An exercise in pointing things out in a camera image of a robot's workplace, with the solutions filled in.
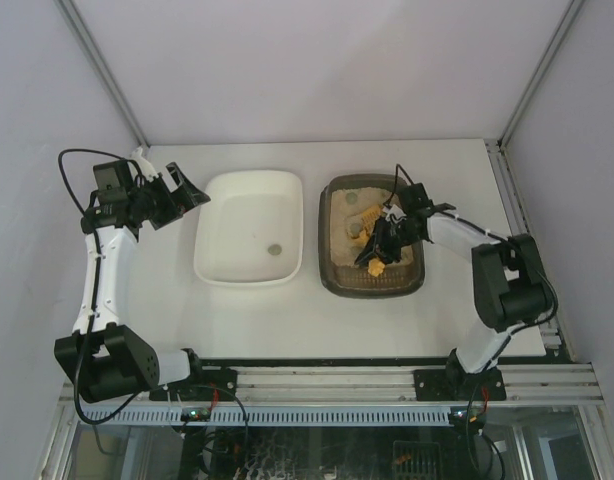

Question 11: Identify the yellow plastic litter scoop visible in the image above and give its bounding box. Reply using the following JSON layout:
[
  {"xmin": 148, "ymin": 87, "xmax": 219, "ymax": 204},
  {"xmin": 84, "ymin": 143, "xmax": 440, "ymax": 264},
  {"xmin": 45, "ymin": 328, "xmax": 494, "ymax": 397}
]
[{"xmin": 347, "ymin": 204, "xmax": 386, "ymax": 277}]

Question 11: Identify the dark translucent litter box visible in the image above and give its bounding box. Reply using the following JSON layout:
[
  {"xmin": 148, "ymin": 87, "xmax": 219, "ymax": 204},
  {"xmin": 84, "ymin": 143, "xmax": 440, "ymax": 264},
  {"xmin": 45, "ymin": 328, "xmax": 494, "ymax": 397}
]
[{"xmin": 318, "ymin": 173, "xmax": 425, "ymax": 299}]

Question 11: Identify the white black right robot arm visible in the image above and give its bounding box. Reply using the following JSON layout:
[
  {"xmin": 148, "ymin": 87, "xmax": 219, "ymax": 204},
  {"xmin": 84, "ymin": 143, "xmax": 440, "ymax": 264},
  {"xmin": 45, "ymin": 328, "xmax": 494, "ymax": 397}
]
[{"xmin": 354, "ymin": 183, "xmax": 559, "ymax": 392}]

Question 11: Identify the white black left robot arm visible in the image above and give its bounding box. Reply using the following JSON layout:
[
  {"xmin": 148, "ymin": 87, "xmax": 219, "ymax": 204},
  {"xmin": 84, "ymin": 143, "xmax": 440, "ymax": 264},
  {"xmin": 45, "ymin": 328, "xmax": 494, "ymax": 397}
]
[{"xmin": 54, "ymin": 156, "xmax": 210, "ymax": 403}]

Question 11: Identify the white plastic waste bin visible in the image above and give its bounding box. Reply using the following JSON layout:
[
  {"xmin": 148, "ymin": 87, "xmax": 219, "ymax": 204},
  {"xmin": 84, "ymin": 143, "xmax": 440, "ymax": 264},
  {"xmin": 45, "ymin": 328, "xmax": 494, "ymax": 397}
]
[{"xmin": 193, "ymin": 170, "xmax": 304, "ymax": 287}]

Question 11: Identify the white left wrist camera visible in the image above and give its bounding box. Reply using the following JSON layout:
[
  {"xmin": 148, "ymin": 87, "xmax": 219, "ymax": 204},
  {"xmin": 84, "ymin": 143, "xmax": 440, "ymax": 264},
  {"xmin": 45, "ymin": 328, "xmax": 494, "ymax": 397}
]
[{"xmin": 130, "ymin": 147, "xmax": 159, "ymax": 182}]

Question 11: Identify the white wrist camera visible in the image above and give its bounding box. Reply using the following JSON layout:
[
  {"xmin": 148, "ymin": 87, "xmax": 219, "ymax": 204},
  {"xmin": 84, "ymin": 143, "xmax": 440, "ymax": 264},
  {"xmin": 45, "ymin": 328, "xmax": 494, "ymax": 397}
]
[
  {"xmin": 383, "ymin": 204, "xmax": 406, "ymax": 224},
  {"xmin": 130, "ymin": 147, "xmax": 159, "ymax": 182}
]

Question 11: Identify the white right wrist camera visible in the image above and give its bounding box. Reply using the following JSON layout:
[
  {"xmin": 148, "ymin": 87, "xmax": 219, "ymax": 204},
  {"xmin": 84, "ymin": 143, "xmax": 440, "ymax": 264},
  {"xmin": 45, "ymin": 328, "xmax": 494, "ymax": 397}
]
[{"xmin": 383, "ymin": 204, "xmax": 406, "ymax": 224}]

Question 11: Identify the black right camera cable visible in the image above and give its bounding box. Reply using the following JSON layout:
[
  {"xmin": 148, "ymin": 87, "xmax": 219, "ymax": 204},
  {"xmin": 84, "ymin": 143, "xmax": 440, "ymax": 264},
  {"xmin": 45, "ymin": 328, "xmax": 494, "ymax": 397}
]
[{"xmin": 391, "ymin": 162, "xmax": 417, "ymax": 201}]

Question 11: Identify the black camera cable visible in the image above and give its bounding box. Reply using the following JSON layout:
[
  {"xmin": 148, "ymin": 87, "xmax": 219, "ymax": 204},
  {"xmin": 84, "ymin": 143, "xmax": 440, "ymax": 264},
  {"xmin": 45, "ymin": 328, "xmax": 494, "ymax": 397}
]
[
  {"xmin": 391, "ymin": 162, "xmax": 417, "ymax": 201},
  {"xmin": 56, "ymin": 147, "xmax": 143, "ymax": 424}
]

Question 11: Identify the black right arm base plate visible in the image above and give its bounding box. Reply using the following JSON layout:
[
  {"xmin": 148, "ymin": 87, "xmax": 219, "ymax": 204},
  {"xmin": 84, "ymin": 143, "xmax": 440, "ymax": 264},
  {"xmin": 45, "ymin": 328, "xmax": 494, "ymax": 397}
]
[{"xmin": 413, "ymin": 368, "xmax": 507, "ymax": 402}]

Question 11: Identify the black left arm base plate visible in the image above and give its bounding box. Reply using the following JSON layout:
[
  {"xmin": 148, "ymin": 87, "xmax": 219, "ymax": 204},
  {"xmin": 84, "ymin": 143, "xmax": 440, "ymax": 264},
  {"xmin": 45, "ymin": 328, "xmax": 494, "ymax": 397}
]
[{"xmin": 149, "ymin": 367, "xmax": 238, "ymax": 402}]

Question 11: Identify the black left camera cable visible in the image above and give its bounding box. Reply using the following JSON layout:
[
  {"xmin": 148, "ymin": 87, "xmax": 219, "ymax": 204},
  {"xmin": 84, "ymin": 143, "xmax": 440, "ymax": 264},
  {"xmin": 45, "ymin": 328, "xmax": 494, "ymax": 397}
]
[{"xmin": 56, "ymin": 147, "xmax": 143, "ymax": 424}]

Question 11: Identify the aluminium front rail frame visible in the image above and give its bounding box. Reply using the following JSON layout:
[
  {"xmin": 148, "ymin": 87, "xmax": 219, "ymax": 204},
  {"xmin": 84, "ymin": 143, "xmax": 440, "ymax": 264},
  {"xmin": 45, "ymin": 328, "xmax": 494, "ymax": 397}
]
[{"xmin": 56, "ymin": 364, "xmax": 608, "ymax": 406}]

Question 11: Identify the grey slotted cable duct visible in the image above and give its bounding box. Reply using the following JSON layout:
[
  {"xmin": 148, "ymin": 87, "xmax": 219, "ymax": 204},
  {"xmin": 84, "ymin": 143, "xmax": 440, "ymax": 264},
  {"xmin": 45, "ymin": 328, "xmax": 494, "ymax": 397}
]
[{"xmin": 107, "ymin": 405, "xmax": 452, "ymax": 427}]

